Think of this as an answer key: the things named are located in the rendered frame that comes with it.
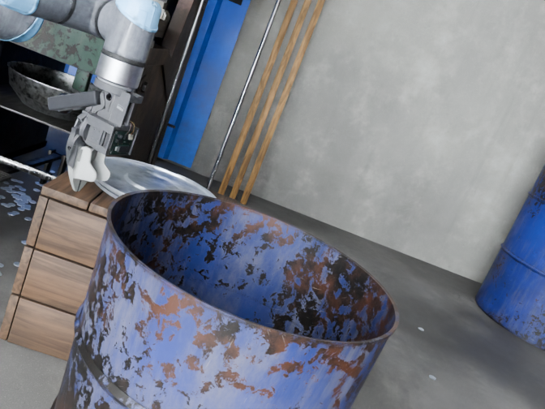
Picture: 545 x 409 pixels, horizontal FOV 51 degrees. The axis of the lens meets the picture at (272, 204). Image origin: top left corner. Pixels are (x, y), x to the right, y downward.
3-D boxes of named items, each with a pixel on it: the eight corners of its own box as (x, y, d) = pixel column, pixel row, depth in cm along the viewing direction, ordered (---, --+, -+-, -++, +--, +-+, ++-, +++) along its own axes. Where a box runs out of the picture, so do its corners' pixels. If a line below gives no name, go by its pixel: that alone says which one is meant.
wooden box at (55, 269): (172, 395, 121) (228, 252, 112) (-3, 338, 117) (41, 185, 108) (195, 312, 159) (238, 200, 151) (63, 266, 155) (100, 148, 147)
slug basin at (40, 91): (86, 135, 170) (96, 104, 168) (-23, 93, 168) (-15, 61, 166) (120, 123, 203) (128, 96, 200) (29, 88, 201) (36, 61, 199)
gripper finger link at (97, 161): (95, 201, 103) (109, 154, 101) (71, 187, 105) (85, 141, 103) (106, 200, 106) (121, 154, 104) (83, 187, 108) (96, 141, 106)
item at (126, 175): (204, 183, 144) (206, 181, 144) (224, 227, 117) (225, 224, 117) (89, 149, 134) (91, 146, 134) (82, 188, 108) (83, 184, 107)
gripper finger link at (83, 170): (83, 203, 100) (97, 154, 98) (58, 188, 102) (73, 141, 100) (95, 201, 103) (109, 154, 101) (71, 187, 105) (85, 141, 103)
